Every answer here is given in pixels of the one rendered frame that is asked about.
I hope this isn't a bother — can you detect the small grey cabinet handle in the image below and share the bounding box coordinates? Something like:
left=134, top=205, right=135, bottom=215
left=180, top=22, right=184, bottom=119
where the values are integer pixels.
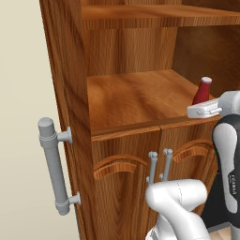
left=145, top=150, right=159, bottom=186
left=158, top=147, right=174, bottom=183

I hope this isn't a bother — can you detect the wooden cabinet with shelves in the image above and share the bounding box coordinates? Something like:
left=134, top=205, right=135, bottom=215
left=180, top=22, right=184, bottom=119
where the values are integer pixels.
left=80, top=0, right=240, bottom=143

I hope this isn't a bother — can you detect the red condiment bottle white cap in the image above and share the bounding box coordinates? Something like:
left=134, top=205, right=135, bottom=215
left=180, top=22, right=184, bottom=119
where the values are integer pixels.
left=191, top=76, right=214, bottom=106

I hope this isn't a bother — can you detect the open wooden cabinet door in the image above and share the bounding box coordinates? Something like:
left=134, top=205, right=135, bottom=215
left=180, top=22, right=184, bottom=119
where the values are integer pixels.
left=38, top=0, right=97, bottom=240

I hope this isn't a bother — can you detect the wooden arched-panel cabinet door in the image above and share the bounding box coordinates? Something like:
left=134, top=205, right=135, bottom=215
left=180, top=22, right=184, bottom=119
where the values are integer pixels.
left=90, top=126, right=162, bottom=240
left=158, top=115, right=220, bottom=219

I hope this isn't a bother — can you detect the large grey door handle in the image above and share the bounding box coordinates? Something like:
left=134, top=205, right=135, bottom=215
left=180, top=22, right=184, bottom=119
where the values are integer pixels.
left=37, top=116, right=83, bottom=217

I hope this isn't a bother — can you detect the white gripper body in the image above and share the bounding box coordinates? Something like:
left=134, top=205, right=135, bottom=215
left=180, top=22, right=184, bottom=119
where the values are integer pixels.
left=187, top=98, right=224, bottom=120

